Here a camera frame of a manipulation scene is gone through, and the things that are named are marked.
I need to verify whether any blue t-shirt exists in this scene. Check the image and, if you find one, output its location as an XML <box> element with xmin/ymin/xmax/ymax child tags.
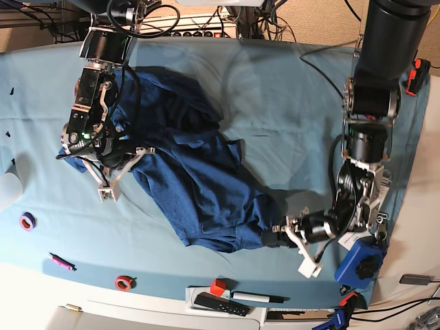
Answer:
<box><xmin>56</xmin><ymin>65</ymin><xmax>293</xmax><ymax>254</ymax></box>

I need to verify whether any grey adapter box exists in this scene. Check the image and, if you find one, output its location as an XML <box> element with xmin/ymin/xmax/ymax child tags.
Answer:
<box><xmin>399</xmin><ymin>274</ymin><xmax>432</xmax><ymax>286</ymax></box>

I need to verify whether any black remote control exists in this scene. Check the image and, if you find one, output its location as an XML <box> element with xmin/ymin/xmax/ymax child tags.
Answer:
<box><xmin>194</xmin><ymin>292</ymin><xmax>250</xmax><ymax>316</ymax></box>

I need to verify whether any purple tape roll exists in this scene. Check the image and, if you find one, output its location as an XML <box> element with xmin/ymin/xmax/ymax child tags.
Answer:
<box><xmin>19</xmin><ymin>212</ymin><xmax>36</xmax><ymax>231</ymax></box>

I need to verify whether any orange black clamp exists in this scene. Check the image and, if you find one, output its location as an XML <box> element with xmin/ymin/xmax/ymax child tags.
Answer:
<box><xmin>404</xmin><ymin>58</ymin><xmax>431</xmax><ymax>96</ymax></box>

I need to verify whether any pink marker pen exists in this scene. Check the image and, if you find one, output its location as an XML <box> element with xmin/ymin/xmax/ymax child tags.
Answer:
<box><xmin>48</xmin><ymin>253</ymin><xmax>76</xmax><ymax>272</ymax></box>

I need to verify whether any light blue table cloth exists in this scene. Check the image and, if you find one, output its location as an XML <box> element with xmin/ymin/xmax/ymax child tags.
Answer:
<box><xmin>0</xmin><ymin>36</ymin><xmax>431</xmax><ymax>309</ymax></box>

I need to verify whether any white translucent cup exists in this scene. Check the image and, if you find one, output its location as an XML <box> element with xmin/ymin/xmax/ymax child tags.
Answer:
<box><xmin>0</xmin><ymin>173</ymin><xmax>23</xmax><ymax>211</ymax></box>

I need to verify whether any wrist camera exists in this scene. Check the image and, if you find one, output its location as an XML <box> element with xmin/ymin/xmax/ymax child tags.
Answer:
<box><xmin>298</xmin><ymin>259</ymin><xmax>322</xmax><ymax>278</ymax></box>
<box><xmin>98</xmin><ymin>183</ymin><xmax>121</xmax><ymax>202</ymax></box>

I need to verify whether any metal keys carabiner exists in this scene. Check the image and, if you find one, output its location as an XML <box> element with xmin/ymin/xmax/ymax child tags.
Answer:
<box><xmin>375</xmin><ymin>212</ymin><xmax>388</xmax><ymax>247</ymax></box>

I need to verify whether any packaged tool blister card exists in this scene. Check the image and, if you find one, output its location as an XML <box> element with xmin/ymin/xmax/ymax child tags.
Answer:
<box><xmin>377</xmin><ymin>169</ymin><xmax>392</xmax><ymax>223</ymax></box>

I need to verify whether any white black marker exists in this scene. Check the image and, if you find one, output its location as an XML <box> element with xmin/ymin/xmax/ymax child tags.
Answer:
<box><xmin>231</xmin><ymin>291</ymin><xmax>285</xmax><ymax>304</ymax></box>

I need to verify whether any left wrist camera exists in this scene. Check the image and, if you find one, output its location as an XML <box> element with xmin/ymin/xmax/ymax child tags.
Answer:
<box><xmin>298</xmin><ymin>259</ymin><xmax>322</xmax><ymax>278</ymax></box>

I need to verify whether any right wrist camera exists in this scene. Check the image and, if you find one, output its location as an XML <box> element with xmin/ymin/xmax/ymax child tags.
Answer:
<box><xmin>98</xmin><ymin>183</ymin><xmax>121</xmax><ymax>202</ymax></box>

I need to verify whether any blue box with knob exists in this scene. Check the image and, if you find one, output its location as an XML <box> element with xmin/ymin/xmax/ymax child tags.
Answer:
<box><xmin>334</xmin><ymin>238</ymin><xmax>386</xmax><ymax>289</ymax></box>

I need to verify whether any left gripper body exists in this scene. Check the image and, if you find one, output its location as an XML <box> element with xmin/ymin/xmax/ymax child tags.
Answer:
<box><xmin>272</xmin><ymin>208</ymin><xmax>339</xmax><ymax>263</ymax></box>

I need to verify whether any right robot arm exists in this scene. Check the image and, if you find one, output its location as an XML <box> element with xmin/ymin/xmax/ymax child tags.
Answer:
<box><xmin>57</xmin><ymin>1</ymin><xmax>167</xmax><ymax>192</ymax></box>

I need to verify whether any power strip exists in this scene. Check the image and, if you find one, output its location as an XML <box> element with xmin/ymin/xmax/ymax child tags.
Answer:
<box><xmin>140</xmin><ymin>14</ymin><xmax>237</xmax><ymax>39</ymax></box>

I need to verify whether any red tape roll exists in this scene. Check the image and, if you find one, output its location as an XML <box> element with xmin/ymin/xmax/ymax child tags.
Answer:
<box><xmin>114</xmin><ymin>275</ymin><xmax>136</xmax><ymax>292</ymax></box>

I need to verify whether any white paper tag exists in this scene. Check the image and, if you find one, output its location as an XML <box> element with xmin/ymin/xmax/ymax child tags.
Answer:
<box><xmin>338</xmin><ymin>230</ymin><xmax>373</xmax><ymax>251</ymax></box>

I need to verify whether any red cube block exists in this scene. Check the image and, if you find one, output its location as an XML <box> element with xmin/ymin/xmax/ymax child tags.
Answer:
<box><xmin>210</xmin><ymin>278</ymin><xmax>227</xmax><ymax>297</ymax></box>

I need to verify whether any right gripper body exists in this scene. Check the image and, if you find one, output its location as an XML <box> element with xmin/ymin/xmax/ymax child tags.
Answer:
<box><xmin>82</xmin><ymin>146</ymin><xmax>155</xmax><ymax>188</ymax></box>

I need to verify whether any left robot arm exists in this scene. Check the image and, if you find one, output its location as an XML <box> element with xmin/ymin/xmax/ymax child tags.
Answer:
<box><xmin>262</xmin><ymin>1</ymin><xmax>439</xmax><ymax>250</ymax></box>

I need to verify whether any blue orange bottom clamp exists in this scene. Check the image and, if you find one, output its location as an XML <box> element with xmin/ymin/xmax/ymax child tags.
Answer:
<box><xmin>312</xmin><ymin>292</ymin><xmax>359</xmax><ymax>330</ymax></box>

